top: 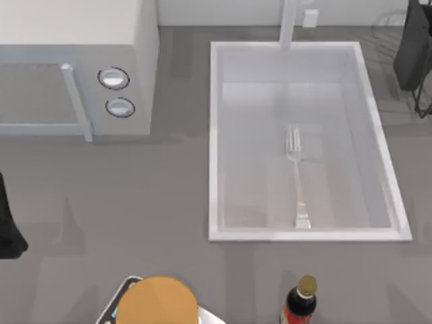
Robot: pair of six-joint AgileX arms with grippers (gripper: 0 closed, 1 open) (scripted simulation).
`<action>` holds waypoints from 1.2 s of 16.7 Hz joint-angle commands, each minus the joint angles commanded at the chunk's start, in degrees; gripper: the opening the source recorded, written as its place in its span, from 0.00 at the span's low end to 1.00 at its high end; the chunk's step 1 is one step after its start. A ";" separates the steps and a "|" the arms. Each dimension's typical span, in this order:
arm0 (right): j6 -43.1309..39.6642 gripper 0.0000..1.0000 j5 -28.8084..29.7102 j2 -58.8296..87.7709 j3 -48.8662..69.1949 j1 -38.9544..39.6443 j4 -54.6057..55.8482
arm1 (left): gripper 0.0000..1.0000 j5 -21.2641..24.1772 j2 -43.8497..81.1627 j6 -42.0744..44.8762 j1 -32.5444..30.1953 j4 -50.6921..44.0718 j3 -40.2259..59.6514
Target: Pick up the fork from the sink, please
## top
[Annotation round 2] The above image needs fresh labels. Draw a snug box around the silver fork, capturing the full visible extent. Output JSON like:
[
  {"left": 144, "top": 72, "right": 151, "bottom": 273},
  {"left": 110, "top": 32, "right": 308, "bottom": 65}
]
[{"left": 285, "top": 123, "right": 313, "bottom": 230}]

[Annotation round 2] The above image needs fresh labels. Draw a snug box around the small microwave knob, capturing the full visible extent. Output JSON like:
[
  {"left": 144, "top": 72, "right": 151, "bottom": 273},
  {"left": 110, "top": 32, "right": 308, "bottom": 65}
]
[{"left": 105, "top": 97, "right": 136, "bottom": 119}]

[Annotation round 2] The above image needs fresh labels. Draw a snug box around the large microwave knob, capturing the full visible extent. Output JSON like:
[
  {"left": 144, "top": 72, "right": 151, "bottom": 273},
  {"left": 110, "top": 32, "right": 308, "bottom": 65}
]
[{"left": 97, "top": 65, "right": 131, "bottom": 91}]

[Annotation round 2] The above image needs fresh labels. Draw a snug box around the pale microwave oven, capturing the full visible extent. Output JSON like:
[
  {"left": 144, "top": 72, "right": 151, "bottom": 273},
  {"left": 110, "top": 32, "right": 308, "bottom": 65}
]
[{"left": 0, "top": 0, "right": 160, "bottom": 143}]

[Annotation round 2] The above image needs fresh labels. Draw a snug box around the round orange bread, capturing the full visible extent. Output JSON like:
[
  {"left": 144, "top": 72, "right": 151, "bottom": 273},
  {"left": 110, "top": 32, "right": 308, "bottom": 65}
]
[{"left": 117, "top": 275, "right": 200, "bottom": 324}]

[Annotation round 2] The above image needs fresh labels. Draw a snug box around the tall white tap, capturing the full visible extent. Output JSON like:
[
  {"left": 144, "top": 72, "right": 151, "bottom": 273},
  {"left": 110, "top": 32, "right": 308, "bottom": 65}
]
[{"left": 278, "top": 0, "right": 302, "bottom": 52}]

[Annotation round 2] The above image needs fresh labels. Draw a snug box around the dark sauce bottle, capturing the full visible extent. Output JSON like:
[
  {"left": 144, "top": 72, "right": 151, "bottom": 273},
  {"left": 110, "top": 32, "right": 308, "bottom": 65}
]
[{"left": 279, "top": 275, "right": 319, "bottom": 324}]

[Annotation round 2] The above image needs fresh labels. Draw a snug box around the white sink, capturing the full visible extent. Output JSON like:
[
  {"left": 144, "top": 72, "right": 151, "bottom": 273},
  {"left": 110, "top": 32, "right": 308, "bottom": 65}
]
[{"left": 207, "top": 40, "right": 413, "bottom": 243}]

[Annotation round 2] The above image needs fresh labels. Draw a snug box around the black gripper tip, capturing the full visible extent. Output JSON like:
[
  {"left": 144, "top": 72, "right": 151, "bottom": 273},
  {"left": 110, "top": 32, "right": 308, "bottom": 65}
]
[{"left": 0, "top": 172, "right": 29, "bottom": 261}]

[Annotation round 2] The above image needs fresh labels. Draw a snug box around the pale microwave door handle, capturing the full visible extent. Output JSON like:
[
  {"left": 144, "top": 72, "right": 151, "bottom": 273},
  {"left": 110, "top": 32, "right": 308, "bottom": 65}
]
[{"left": 60, "top": 63, "right": 94, "bottom": 143}]

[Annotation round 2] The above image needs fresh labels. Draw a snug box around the white wall socket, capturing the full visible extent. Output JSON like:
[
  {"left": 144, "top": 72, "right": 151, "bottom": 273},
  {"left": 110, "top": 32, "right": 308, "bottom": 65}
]
[{"left": 303, "top": 9, "right": 319, "bottom": 28}]

